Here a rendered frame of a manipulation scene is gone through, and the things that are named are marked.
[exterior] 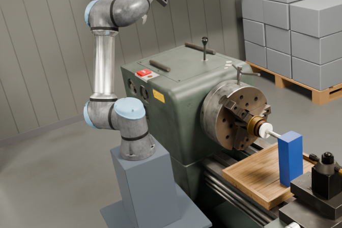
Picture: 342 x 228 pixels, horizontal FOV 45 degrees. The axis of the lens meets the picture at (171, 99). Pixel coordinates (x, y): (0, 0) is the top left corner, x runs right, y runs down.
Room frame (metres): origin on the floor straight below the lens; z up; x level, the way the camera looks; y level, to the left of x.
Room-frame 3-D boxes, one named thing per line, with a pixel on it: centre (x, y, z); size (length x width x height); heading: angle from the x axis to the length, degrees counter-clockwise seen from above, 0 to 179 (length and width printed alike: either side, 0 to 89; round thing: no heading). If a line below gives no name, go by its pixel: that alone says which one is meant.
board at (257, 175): (1.51, -0.40, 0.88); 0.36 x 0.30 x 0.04; 117
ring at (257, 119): (1.59, -0.36, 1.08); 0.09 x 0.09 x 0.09; 27
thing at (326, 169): (1.16, -0.49, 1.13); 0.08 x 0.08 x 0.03
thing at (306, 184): (1.18, -0.48, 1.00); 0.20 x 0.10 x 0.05; 27
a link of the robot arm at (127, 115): (1.52, 0.18, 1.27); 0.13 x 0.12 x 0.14; 61
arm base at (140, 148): (1.52, 0.17, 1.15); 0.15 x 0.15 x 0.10
